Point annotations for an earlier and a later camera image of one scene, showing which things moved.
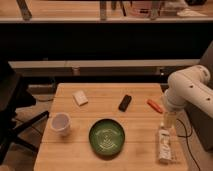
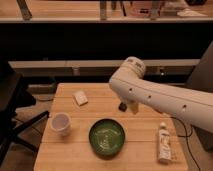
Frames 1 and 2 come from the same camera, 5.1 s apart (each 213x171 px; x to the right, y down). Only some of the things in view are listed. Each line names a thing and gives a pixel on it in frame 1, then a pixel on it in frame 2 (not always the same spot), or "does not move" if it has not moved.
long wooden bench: [100, 68] does not move
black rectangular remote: [124, 103] does not move
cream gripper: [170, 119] -> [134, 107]
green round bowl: [106, 138] does not move
